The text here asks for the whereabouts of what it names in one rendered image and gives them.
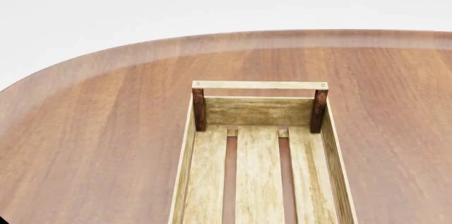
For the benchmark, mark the light wooden slatted crate tray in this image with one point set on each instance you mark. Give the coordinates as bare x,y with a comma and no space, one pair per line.
259,171

